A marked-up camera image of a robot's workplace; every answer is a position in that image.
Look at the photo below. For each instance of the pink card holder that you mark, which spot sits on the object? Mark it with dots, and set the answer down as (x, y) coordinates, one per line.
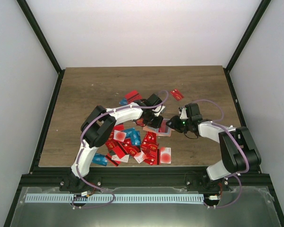
(150, 129)

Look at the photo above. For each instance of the blue card near edge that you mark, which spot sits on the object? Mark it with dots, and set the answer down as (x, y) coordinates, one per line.
(99, 159)

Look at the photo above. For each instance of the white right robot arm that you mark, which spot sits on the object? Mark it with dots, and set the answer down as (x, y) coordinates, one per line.
(239, 153)

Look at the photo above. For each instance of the red vip card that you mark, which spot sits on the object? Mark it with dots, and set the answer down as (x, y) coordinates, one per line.
(139, 122)
(150, 150)

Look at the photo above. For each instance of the white card red circle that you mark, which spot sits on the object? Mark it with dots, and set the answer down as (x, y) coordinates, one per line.
(165, 155)

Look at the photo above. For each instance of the black frame post right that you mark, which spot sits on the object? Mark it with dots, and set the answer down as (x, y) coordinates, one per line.
(247, 34)

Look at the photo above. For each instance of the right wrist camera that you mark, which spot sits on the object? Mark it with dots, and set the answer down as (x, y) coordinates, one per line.
(182, 112)

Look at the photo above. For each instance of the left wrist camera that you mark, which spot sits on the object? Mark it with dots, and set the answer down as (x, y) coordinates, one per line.
(159, 110)

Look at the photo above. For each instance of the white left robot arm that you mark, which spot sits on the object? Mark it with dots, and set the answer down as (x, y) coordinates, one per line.
(100, 123)

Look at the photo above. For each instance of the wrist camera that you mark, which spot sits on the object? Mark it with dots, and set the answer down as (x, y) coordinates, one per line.
(182, 112)
(159, 110)

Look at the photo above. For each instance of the red VIP card upper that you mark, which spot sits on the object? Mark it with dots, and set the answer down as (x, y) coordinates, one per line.
(139, 122)

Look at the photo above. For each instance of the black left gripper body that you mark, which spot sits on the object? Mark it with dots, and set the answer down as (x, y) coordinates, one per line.
(151, 122)

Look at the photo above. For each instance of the light blue slotted cable duct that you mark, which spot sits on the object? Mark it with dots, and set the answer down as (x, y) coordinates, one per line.
(117, 198)

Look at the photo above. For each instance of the white card red dot left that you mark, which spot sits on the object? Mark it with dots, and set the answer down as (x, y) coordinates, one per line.
(119, 136)

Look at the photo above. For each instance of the black frame post left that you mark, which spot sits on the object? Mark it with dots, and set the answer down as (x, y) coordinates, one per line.
(39, 34)

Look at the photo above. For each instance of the blue card in pile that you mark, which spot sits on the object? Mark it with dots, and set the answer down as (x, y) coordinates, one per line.
(133, 135)

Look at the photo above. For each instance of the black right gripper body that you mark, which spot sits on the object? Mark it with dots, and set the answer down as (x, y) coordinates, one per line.
(181, 127)

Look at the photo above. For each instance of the small red card far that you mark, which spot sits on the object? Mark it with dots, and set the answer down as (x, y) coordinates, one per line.
(176, 94)

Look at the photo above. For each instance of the black frame post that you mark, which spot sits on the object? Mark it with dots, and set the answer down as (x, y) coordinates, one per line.
(39, 34)
(247, 34)

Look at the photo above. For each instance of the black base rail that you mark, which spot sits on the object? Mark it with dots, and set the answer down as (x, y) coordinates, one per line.
(191, 177)

